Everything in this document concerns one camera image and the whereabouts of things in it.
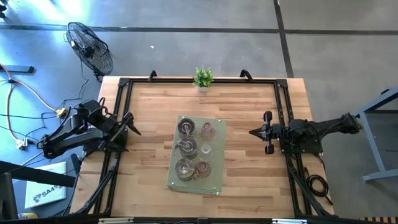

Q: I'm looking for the black floor bar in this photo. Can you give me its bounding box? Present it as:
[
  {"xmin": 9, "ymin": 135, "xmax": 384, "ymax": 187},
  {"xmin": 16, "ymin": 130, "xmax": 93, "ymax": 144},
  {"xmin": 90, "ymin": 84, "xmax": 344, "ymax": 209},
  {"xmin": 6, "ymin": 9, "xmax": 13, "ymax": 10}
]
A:
[{"xmin": 0, "ymin": 65, "xmax": 35, "ymax": 74}]

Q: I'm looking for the black slanted beam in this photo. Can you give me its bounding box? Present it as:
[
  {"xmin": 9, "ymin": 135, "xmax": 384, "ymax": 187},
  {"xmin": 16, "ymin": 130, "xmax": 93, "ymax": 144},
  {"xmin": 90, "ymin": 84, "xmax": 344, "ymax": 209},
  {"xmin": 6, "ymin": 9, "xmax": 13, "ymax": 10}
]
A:
[{"xmin": 0, "ymin": 160, "xmax": 77, "ymax": 188}]

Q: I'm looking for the pink ribbed glass candle holder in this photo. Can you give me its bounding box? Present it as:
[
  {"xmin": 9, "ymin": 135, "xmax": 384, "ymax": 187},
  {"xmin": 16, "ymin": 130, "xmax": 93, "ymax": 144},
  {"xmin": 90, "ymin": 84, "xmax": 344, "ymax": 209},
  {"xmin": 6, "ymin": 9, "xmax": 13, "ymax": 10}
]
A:
[
  {"xmin": 198, "ymin": 121, "xmax": 216, "ymax": 140},
  {"xmin": 195, "ymin": 160, "xmax": 211, "ymax": 179}
]

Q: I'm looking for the orange extension cord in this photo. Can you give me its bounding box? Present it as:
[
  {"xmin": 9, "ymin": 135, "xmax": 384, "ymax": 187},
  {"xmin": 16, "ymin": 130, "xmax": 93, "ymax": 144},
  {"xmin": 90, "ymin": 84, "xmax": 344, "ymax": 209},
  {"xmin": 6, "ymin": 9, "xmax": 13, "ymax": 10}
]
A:
[{"xmin": 0, "ymin": 63, "xmax": 68, "ymax": 150}]

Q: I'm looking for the black aluminium table frame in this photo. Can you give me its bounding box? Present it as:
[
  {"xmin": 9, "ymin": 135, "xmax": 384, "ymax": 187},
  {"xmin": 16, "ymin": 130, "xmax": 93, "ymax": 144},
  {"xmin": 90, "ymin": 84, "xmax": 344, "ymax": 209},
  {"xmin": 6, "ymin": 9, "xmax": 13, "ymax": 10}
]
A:
[{"xmin": 73, "ymin": 77, "xmax": 335, "ymax": 218}]

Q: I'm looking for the left arm's gripper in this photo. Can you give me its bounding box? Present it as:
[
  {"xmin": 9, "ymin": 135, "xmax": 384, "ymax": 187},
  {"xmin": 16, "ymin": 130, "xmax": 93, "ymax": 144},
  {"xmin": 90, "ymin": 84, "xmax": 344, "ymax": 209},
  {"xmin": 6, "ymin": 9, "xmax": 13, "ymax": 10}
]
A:
[{"xmin": 104, "ymin": 112, "xmax": 142, "ymax": 138}]

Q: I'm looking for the silver scented candle tin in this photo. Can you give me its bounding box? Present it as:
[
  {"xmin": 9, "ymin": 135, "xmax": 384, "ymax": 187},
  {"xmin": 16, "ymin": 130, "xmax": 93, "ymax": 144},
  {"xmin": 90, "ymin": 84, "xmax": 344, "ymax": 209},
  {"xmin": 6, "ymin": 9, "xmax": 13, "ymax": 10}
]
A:
[
  {"xmin": 174, "ymin": 157, "xmax": 196, "ymax": 182},
  {"xmin": 176, "ymin": 136, "xmax": 198, "ymax": 159},
  {"xmin": 177, "ymin": 117, "xmax": 197, "ymax": 137}
]

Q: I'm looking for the right arm's gripper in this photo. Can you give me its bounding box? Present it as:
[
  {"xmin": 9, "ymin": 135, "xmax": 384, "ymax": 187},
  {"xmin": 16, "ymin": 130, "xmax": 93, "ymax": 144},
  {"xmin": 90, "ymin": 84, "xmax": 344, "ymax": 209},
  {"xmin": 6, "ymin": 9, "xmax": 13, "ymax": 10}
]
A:
[{"xmin": 248, "ymin": 111, "xmax": 284, "ymax": 156}]

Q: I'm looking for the black floor fan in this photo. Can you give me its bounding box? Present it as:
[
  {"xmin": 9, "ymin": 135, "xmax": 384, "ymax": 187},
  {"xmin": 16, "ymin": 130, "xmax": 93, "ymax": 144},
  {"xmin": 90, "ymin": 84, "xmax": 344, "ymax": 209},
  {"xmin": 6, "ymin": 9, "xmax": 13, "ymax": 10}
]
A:
[{"xmin": 65, "ymin": 21, "xmax": 114, "ymax": 82}]

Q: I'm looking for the black floor cable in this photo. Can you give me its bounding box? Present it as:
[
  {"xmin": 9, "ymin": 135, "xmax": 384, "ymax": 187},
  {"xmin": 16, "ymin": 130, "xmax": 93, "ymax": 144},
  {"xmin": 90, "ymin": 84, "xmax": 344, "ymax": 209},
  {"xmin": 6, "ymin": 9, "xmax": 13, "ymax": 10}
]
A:
[{"xmin": 0, "ymin": 113, "xmax": 60, "ymax": 121}]

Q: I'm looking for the coiled black cable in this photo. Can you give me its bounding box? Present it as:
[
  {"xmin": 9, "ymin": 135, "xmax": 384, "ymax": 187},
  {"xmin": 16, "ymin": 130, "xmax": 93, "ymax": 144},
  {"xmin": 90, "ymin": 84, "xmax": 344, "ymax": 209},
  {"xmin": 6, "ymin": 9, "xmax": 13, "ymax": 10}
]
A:
[{"xmin": 304, "ymin": 167, "xmax": 333, "ymax": 206}]

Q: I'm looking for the silver metal bracket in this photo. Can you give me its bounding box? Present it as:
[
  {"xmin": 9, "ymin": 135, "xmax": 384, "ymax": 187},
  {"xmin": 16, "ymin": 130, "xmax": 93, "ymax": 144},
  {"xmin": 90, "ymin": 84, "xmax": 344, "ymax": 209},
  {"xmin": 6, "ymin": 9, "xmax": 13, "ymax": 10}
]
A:
[
  {"xmin": 272, "ymin": 218, "xmax": 308, "ymax": 224},
  {"xmin": 98, "ymin": 217, "xmax": 134, "ymax": 223}
]

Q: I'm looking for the brown striped object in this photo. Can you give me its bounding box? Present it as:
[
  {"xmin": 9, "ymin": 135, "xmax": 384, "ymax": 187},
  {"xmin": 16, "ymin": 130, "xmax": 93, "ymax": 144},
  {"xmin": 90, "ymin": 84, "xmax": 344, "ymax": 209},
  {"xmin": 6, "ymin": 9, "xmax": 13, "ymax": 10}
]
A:
[{"xmin": 360, "ymin": 217, "xmax": 398, "ymax": 224}]

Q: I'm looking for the grey floor cable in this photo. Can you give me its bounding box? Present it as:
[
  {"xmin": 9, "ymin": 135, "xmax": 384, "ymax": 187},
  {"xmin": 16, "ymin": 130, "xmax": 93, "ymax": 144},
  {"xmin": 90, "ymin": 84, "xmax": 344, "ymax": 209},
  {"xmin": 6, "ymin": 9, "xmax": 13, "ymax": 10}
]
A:
[{"xmin": 20, "ymin": 151, "xmax": 44, "ymax": 167}]

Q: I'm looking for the green plant in white pot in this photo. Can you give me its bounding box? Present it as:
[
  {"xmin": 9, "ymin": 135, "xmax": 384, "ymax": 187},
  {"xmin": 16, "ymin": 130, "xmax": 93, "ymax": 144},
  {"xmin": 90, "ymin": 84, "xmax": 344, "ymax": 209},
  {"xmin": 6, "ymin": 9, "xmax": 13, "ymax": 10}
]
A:
[{"xmin": 192, "ymin": 65, "xmax": 215, "ymax": 93}]

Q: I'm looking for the grey metal desk frame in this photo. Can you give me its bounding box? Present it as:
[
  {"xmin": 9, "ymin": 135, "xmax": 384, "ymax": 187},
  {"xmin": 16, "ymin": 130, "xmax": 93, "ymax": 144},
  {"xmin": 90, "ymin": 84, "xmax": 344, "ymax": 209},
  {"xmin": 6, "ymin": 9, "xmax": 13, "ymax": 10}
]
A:
[{"xmin": 343, "ymin": 86, "xmax": 398, "ymax": 183}]

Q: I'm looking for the green perforated metal shelf riser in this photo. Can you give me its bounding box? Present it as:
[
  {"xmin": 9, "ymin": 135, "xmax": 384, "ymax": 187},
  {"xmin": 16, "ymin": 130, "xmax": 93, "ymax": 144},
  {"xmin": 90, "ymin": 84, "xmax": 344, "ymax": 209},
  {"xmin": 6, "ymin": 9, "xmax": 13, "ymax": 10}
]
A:
[{"xmin": 167, "ymin": 114, "xmax": 227, "ymax": 195}]

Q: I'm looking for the black chair back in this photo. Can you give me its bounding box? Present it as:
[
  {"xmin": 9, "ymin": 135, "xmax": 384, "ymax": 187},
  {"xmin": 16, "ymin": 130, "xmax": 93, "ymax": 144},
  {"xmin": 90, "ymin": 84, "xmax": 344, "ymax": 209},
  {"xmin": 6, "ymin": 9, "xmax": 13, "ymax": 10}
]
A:
[{"xmin": 0, "ymin": 172, "xmax": 19, "ymax": 222}]

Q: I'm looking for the black fan cord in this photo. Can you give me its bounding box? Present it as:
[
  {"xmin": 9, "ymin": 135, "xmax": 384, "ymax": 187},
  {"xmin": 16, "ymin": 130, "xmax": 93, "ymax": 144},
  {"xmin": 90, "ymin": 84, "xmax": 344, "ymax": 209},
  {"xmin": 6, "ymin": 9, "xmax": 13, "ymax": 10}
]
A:
[{"xmin": 77, "ymin": 60, "xmax": 91, "ymax": 99}]

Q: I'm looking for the clear glass candle holder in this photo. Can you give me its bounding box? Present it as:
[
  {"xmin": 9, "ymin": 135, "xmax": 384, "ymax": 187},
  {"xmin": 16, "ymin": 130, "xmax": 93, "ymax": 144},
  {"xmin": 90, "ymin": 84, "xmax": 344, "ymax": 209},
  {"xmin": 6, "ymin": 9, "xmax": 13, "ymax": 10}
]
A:
[{"xmin": 198, "ymin": 142, "xmax": 214, "ymax": 162}]

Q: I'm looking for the white printed box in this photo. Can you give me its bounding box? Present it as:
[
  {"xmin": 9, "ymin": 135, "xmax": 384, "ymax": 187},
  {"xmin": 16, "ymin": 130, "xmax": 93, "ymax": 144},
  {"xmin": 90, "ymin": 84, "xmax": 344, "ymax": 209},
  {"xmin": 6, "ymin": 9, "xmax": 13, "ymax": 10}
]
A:
[{"xmin": 24, "ymin": 161, "xmax": 68, "ymax": 209}]

